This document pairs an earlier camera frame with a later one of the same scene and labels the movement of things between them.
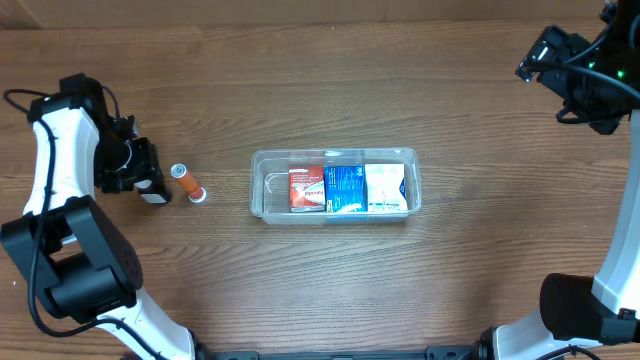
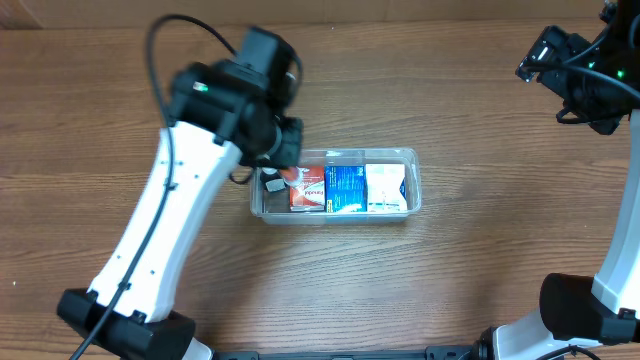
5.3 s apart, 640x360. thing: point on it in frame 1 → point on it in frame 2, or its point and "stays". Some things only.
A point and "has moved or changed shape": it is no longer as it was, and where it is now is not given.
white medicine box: x=383 y=187 stays
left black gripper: x=145 y=163 → x=288 y=145
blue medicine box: x=345 y=189 stays
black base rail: x=443 y=352 stays
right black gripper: x=553 y=52 stays
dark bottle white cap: x=154 y=191 has moved or changed shape
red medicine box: x=307 y=189 stays
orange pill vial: x=197 y=193 has moved or changed shape
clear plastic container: x=335 y=186 stays
